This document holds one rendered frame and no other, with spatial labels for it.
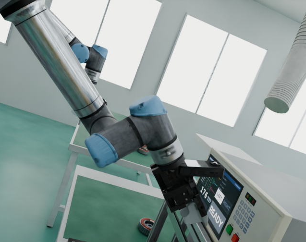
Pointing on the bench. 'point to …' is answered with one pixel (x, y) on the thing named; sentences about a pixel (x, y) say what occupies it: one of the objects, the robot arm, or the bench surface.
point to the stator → (145, 225)
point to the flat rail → (177, 225)
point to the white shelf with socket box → (208, 142)
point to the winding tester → (265, 204)
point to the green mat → (112, 213)
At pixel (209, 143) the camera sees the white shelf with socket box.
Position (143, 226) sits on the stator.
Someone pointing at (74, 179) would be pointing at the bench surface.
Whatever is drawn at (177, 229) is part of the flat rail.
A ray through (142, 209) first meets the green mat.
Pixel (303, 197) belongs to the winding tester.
